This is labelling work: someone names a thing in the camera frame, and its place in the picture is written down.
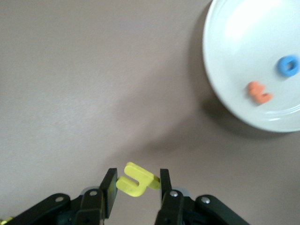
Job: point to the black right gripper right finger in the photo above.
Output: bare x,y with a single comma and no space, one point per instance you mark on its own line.
173,208

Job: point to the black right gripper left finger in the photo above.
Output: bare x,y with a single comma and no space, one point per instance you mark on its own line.
93,206

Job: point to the yellow foam letter h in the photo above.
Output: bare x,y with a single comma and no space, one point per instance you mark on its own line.
133,187

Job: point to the orange foam letter t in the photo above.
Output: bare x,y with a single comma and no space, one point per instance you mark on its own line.
259,93

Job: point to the blue foam letter o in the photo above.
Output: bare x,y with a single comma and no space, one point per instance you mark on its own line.
281,68

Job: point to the yellow foam letter s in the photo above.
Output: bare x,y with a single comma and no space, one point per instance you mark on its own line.
5,220

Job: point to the brown paper table cover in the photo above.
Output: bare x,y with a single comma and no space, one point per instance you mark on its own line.
70,70

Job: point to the beige brown plate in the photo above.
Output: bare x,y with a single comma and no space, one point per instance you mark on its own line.
241,47

